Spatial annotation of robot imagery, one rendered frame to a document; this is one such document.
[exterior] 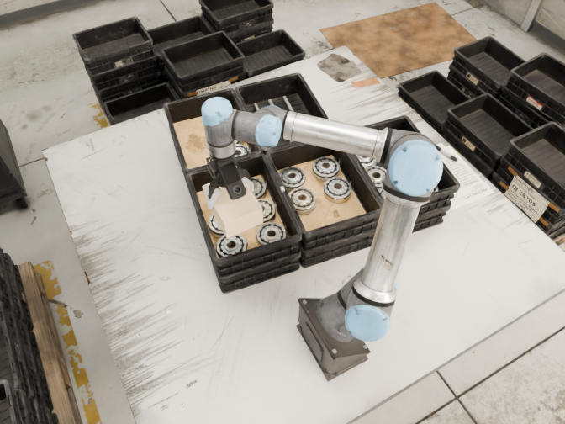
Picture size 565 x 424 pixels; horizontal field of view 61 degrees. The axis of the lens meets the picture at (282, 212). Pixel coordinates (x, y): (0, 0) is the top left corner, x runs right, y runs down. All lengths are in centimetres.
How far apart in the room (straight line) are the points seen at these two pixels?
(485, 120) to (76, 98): 270
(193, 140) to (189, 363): 89
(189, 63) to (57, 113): 112
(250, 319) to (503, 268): 93
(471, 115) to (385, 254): 185
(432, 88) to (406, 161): 216
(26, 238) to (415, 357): 219
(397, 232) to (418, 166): 18
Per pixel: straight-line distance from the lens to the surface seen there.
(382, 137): 126
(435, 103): 314
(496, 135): 289
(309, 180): 183
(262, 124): 116
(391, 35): 415
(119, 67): 306
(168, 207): 196
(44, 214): 308
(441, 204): 184
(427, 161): 111
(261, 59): 316
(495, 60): 343
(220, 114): 117
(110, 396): 243
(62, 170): 224
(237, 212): 138
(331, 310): 144
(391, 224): 117
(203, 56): 303
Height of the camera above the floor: 222
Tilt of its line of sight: 53 degrees down
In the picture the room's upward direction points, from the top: straight up
